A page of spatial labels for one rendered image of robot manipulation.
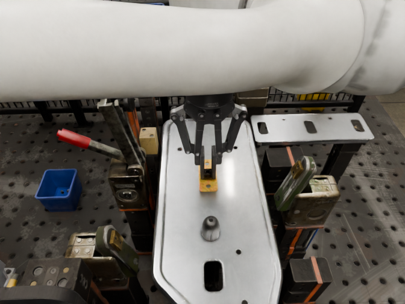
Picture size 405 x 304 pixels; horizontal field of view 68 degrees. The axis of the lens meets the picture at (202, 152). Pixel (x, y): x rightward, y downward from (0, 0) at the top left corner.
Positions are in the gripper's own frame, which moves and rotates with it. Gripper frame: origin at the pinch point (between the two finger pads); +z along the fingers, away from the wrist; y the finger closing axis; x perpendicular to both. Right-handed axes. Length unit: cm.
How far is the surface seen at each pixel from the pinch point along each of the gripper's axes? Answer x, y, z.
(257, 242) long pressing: -14.8, 8.2, 5.3
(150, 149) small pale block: 6.3, -12.3, 2.3
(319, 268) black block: -19.4, 18.4, 6.3
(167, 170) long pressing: 2.7, -8.7, 5.3
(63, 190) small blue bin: 20, -46, 35
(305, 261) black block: -18.1, 16.4, 6.3
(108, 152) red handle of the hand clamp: -0.7, -18.6, -4.4
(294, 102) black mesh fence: 55, 38, 29
